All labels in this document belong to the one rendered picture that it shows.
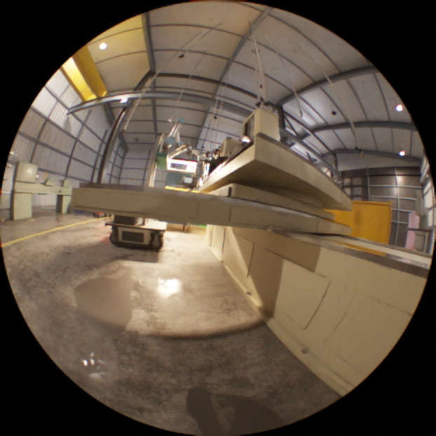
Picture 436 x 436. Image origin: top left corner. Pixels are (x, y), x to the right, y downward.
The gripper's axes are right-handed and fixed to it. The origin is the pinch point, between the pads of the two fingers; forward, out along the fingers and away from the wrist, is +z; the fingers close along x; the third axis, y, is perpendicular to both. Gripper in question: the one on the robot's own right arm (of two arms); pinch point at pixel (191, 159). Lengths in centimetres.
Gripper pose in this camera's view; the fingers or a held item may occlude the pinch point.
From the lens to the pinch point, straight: 203.7
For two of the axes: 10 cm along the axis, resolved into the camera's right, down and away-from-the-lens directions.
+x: 4.6, 2.4, -8.5
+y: -8.7, 3.1, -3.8
